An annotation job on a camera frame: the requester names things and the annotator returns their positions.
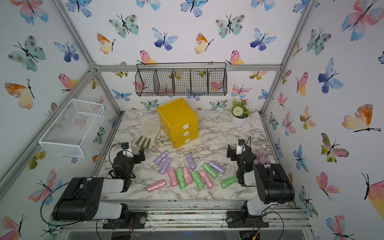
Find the white mesh wall basket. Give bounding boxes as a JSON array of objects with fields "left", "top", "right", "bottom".
[{"left": 38, "top": 99, "right": 105, "bottom": 158}]

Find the green bag roll middle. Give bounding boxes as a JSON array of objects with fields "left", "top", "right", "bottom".
[{"left": 191, "top": 170, "right": 205, "bottom": 190}]

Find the white green work glove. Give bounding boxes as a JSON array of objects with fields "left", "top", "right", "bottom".
[{"left": 134, "top": 120, "right": 161, "bottom": 150}]

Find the green bag roll far right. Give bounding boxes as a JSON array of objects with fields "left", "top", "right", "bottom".
[{"left": 220, "top": 176, "right": 238, "bottom": 189}]

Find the purple bag roll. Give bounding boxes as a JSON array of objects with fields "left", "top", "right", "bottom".
[
  {"left": 159, "top": 158, "right": 172, "bottom": 175},
  {"left": 209, "top": 161, "right": 226, "bottom": 174},
  {"left": 186, "top": 153, "right": 197, "bottom": 171},
  {"left": 154, "top": 151, "right": 170, "bottom": 166}
]

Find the pink bag roll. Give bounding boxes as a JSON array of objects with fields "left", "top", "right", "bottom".
[
  {"left": 200, "top": 170, "right": 214, "bottom": 189},
  {"left": 147, "top": 179, "right": 167, "bottom": 193},
  {"left": 182, "top": 167, "right": 194, "bottom": 185},
  {"left": 167, "top": 168, "right": 179, "bottom": 187}
]

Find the pink coral ornament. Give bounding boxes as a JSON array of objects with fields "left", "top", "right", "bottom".
[{"left": 256, "top": 149, "right": 271, "bottom": 165}]

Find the potted artificial plant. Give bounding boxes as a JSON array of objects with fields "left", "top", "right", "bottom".
[{"left": 231, "top": 99, "right": 250, "bottom": 127}]

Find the black wire wall basket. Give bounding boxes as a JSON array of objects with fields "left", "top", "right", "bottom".
[{"left": 134, "top": 62, "right": 228, "bottom": 97}]

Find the purple bag roll upper left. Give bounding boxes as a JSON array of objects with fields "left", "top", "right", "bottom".
[{"left": 154, "top": 151, "right": 170, "bottom": 166}]

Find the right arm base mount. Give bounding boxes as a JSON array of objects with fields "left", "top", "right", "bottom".
[{"left": 226, "top": 211, "right": 269, "bottom": 229}]

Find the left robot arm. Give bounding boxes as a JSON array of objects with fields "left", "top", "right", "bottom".
[{"left": 52, "top": 143, "right": 146, "bottom": 222}]

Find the green bag roll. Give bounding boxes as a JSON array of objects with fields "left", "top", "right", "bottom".
[
  {"left": 191, "top": 170, "right": 205, "bottom": 190},
  {"left": 203, "top": 163, "right": 219, "bottom": 180},
  {"left": 220, "top": 176, "right": 238, "bottom": 189},
  {"left": 176, "top": 168, "right": 187, "bottom": 189}
]

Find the green bag roll upper right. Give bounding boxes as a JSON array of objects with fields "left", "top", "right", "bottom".
[{"left": 203, "top": 163, "right": 219, "bottom": 180}]

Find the purple bag roll right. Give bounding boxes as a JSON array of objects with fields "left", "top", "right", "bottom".
[{"left": 209, "top": 161, "right": 226, "bottom": 174}]

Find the purple bag roll lower left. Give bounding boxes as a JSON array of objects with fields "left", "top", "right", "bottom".
[{"left": 159, "top": 158, "right": 172, "bottom": 175}]

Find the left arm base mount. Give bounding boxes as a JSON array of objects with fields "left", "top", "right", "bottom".
[{"left": 103, "top": 211, "right": 148, "bottom": 230}]

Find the purple bag roll middle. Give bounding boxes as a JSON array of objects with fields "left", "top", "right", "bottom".
[{"left": 186, "top": 153, "right": 197, "bottom": 171}]

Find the yellow drawer cabinet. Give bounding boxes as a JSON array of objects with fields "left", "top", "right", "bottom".
[{"left": 157, "top": 99, "right": 199, "bottom": 149}]

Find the green bag roll left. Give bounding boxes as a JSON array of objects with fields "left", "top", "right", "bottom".
[{"left": 176, "top": 168, "right": 187, "bottom": 189}]

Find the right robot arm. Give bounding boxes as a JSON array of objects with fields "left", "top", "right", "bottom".
[{"left": 227, "top": 139, "right": 295, "bottom": 220}]

